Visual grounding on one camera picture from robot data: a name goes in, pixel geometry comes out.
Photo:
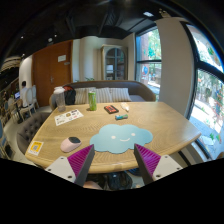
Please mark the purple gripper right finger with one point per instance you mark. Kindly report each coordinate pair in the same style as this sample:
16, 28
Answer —
153, 166

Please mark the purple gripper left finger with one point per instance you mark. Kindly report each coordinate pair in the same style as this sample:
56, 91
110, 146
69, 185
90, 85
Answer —
75, 167

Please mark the blue cloud mouse pad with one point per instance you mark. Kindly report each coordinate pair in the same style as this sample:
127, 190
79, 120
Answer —
117, 139

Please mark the black bag under table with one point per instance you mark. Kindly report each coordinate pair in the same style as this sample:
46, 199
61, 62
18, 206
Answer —
119, 181

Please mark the yellow QR code sticker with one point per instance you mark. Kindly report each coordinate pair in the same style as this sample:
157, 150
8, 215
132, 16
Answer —
35, 147

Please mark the printed paper flyer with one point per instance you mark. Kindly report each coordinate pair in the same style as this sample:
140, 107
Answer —
67, 117

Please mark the teal small packet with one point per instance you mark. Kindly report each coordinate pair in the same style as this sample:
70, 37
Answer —
121, 117

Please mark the grey tufted chair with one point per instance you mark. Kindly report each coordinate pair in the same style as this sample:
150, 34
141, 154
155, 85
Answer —
29, 128

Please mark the cream plastic wrapped item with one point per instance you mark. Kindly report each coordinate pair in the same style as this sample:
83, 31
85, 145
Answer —
125, 106

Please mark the green drink can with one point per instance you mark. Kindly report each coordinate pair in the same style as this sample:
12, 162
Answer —
92, 101

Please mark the black backpack on sofa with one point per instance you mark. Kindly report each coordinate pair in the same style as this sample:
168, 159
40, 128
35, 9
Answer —
70, 95

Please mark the striped cushion left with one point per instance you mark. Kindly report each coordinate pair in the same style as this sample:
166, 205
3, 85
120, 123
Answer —
81, 96

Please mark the striped cushion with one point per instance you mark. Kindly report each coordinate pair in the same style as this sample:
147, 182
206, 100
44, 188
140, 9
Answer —
81, 96
103, 95
120, 95

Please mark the brown curved sofa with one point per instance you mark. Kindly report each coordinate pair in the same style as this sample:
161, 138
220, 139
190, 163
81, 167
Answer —
138, 92

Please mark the striped cushion middle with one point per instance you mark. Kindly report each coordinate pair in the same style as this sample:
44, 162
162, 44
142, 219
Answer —
103, 95

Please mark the striped cushion right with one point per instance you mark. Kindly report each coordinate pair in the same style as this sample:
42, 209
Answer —
120, 95

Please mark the person in white shirt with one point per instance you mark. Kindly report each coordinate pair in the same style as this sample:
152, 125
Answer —
23, 94

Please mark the orange wooden door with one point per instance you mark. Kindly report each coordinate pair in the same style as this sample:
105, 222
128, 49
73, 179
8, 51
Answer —
51, 67

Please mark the wooden glass door cabinet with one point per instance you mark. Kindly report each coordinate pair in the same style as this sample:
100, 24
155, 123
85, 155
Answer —
114, 62

